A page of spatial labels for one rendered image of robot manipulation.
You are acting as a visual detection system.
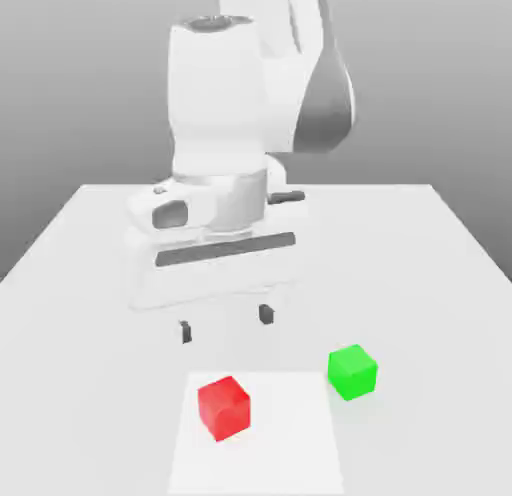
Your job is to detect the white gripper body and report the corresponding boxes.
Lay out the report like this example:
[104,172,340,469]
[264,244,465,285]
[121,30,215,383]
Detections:
[123,222,299,312]

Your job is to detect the small green cube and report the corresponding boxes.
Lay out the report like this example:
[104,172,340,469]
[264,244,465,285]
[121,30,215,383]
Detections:
[326,343,379,402]

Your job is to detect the small red cube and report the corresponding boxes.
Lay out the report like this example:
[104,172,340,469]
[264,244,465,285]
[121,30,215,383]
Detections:
[196,374,252,443]

